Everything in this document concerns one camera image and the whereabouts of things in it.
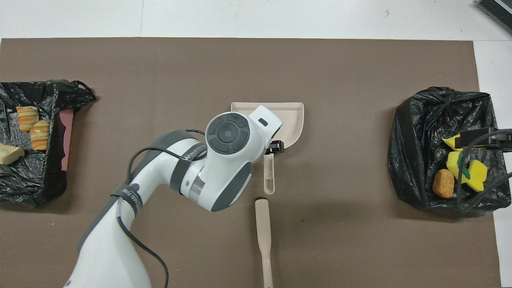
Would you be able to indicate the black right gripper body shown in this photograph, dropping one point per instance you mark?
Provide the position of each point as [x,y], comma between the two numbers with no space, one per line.
[502,140]

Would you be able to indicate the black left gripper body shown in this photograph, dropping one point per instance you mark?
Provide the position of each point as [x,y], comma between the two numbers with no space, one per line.
[276,146]

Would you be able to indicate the green and yellow sponge piece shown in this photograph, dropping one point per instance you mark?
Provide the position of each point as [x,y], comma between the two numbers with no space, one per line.
[456,164]

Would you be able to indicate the beige plastic dustpan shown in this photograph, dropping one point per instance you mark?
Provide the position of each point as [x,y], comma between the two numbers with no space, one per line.
[294,120]

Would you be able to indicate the brown bread roll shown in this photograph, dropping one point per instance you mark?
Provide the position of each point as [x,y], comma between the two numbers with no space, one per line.
[444,183]

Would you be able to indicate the beige hand brush black bristles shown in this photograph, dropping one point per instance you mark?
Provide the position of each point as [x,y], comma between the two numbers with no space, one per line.
[262,224]

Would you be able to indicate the orange crust bread chunk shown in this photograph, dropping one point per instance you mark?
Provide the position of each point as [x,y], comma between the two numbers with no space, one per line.
[40,136]

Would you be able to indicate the pale round bread chunk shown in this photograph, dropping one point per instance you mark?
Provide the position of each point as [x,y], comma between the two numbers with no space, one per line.
[28,118]

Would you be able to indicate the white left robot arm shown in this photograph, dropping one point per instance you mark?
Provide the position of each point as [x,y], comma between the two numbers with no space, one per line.
[224,160]

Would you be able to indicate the black plastic trash bag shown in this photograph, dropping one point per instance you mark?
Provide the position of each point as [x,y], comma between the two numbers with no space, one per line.
[420,160]
[24,180]

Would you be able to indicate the pink bin under bag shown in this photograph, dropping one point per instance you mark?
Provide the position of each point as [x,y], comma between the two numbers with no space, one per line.
[68,140]

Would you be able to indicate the brown table mat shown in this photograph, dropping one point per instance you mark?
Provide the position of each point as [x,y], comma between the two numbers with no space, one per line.
[256,68]

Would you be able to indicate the dark ribbed panel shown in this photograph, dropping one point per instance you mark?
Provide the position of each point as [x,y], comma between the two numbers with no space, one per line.
[498,12]

